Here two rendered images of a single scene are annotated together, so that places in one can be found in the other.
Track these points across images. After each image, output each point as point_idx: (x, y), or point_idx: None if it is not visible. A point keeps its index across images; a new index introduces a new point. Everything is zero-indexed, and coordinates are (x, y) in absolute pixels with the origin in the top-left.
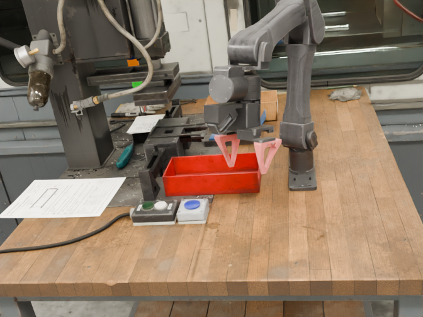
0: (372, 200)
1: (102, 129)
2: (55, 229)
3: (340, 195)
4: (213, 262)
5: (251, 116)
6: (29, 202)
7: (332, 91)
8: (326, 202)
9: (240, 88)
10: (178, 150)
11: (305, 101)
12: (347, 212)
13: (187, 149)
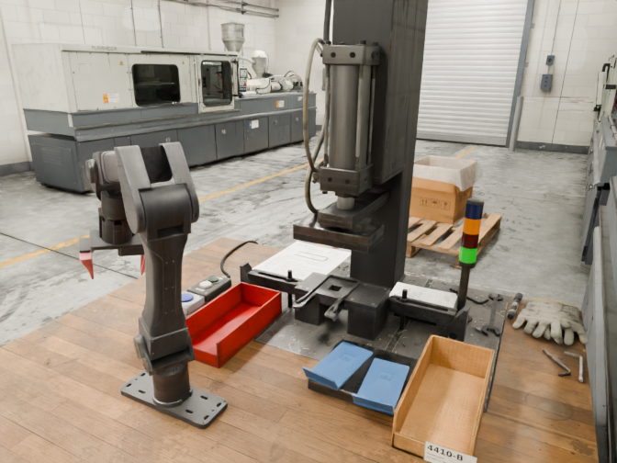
0: (32, 426)
1: (375, 253)
2: (251, 258)
3: (81, 405)
4: (110, 305)
5: (98, 221)
6: (311, 251)
7: None
8: (86, 389)
9: (92, 186)
10: (297, 299)
11: (148, 299)
12: (48, 395)
13: (346, 333)
